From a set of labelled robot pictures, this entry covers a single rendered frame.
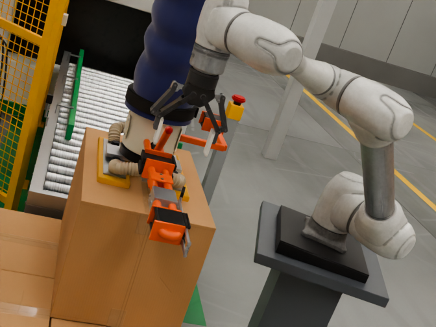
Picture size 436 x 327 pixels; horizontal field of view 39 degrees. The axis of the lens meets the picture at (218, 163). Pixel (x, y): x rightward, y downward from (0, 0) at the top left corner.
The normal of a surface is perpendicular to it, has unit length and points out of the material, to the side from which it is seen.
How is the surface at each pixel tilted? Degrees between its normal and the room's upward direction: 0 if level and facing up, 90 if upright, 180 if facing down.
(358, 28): 90
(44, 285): 0
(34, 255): 0
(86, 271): 90
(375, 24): 90
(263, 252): 0
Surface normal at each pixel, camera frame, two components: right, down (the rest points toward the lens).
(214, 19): -0.63, 0.02
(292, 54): 0.53, 0.44
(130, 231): 0.17, 0.39
